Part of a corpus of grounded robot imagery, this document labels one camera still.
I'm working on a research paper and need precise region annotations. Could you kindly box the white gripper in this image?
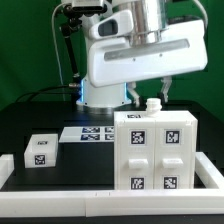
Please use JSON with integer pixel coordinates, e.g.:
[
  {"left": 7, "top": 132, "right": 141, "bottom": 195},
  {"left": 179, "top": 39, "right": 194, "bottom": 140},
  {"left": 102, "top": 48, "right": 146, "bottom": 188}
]
[{"left": 88, "top": 20, "right": 208, "bottom": 107}]

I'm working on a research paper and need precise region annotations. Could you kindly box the white cabinet door panel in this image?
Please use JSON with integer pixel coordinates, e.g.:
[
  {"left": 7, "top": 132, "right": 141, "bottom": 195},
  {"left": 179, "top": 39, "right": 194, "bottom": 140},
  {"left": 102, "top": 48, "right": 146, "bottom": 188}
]
[
  {"left": 114, "top": 121, "right": 155, "bottom": 190},
  {"left": 154, "top": 120, "right": 197, "bottom": 190}
]

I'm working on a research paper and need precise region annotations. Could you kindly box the white cabinet body box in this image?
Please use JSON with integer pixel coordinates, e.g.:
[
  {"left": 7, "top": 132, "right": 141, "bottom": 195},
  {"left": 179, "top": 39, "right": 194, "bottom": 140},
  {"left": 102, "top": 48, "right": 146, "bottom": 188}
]
[{"left": 113, "top": 97, "right": 199, "bottom": 191}]

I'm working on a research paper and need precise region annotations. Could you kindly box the white cabinet top block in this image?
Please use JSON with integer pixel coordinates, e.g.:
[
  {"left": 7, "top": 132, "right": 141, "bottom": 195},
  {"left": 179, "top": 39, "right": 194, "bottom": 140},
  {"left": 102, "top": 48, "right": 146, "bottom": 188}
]
[{"left": 24, "top": 134, "right": 58, "bottom": 168}]

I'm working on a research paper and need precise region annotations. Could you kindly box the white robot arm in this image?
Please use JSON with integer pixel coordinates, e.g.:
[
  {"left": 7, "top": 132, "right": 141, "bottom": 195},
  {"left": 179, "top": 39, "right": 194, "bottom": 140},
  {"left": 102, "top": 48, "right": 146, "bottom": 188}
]
[{"left": 76, "top": 0, "right": 208, "bottom": 113}]

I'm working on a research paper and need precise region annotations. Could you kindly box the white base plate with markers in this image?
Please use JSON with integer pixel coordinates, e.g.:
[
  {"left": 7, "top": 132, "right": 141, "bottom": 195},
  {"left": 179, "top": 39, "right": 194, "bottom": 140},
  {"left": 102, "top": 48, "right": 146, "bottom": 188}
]
[{"left": 59, "top": 126, "right": 114, "bottom": 143}]

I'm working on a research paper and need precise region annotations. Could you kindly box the black cable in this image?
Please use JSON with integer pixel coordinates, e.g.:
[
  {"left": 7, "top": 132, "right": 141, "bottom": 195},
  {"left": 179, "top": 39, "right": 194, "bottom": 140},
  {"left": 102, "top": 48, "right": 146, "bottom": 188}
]
[{"left": 15, "top": 83, "right": 83, "bottom": 103}]

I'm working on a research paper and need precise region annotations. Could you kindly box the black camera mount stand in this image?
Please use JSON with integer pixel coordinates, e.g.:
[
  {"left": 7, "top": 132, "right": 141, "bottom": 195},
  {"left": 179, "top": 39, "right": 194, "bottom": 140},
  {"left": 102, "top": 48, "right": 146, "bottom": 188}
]
[{"left": 60, "top": 4, "right": 82, "bottom": 83}]

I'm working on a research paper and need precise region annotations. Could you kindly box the grey rear camera box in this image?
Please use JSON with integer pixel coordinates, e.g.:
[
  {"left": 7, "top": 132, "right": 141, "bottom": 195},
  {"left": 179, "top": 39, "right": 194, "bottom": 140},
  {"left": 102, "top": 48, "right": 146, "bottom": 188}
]
[{"left": 71, "top": 0, "right": 105, "bottom": 13}]

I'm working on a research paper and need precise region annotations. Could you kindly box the white cable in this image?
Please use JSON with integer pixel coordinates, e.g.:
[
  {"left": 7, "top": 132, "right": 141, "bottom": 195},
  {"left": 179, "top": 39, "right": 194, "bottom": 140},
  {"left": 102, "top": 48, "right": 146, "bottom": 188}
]
[{"left": 50, "top": 2, "right": 73, "bottom": 101}]

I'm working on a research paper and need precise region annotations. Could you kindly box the white U-shaped obstacle frame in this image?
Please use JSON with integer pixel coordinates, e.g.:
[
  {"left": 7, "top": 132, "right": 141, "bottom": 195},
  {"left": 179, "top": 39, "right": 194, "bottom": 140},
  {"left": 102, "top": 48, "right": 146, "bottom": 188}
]
[{"left": 0, "top": 152, "right": 224, "bottom": 218}]

